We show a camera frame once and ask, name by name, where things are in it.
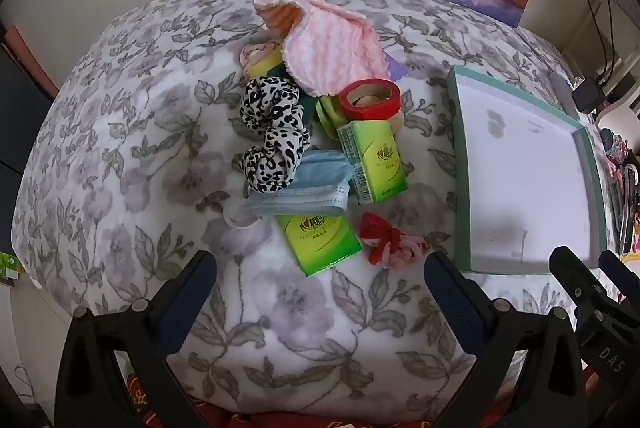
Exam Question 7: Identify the stack of patterned tape rolls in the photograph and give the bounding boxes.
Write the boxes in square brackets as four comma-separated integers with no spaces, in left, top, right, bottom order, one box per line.
[599,127,630,159]

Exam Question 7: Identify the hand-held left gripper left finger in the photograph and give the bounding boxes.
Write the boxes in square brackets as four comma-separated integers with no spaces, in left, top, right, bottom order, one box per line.
[54,249,219,428]

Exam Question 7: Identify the dark cabinet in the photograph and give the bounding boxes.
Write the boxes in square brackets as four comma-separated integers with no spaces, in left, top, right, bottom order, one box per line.
[0,22,58,259]

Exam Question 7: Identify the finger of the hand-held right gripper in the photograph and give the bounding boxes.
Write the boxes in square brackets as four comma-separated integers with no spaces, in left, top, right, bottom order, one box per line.
[598,250,640,303]
[549,246,621,324]

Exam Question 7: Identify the black cable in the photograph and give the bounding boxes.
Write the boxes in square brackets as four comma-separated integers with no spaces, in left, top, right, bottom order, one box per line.
[597,0,620,78]
[579,0,611,81]

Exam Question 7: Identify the white box with green rim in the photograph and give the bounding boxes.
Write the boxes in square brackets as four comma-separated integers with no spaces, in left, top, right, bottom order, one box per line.
[446,66,608,275]

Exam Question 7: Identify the white cutout rack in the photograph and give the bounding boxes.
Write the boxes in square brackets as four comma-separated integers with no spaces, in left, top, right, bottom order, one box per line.
[595,85,640,133]

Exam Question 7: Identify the grey floral blanket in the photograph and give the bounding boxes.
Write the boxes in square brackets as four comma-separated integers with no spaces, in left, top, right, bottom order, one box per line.
[10,0,608,424]

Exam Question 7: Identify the red pink yarn scrunchie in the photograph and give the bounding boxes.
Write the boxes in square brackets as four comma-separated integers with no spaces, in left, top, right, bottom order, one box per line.
[359,212,429,267]

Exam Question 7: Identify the blue face mask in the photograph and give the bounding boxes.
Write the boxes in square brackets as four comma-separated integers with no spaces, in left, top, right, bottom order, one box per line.
[223,151,351,229]

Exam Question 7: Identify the green tissue pack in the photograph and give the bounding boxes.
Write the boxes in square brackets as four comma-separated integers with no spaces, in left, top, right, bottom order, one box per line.
[276,213,362,277]
[337,120,408,205]

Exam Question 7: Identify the pink striped towel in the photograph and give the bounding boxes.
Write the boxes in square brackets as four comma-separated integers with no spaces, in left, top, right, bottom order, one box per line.
[254,0,392,98]

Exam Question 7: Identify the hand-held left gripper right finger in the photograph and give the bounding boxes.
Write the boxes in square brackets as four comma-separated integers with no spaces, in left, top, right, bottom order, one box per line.
[423,251,588,428]

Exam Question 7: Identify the red patterned cloth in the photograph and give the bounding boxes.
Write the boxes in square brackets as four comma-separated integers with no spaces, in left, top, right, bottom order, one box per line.
[120,370,501,428]

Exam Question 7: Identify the pink plush scrunchie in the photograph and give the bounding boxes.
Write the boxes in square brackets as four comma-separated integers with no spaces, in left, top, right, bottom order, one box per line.
[240,40,282,76]

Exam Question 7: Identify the small green box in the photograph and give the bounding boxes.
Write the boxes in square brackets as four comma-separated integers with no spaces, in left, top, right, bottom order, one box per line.
[0,252,21,283]

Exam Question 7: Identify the grey phone stand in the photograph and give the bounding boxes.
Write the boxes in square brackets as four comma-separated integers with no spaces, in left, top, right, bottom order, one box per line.
[609,160,640,255]

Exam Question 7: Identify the leopard print scrunchie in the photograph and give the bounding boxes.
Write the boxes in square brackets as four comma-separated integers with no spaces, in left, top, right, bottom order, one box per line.
[237,76,312,195]

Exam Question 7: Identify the purple soft packet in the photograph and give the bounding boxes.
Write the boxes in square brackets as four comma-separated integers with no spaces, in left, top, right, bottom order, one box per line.
[382,50,409,81]

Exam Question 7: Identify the white power strip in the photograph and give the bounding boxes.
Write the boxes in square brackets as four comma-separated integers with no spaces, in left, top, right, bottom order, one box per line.
[547,72,576,113]

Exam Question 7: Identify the red tape roll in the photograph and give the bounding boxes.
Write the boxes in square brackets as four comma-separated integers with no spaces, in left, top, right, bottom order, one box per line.
[338,78,402,125]

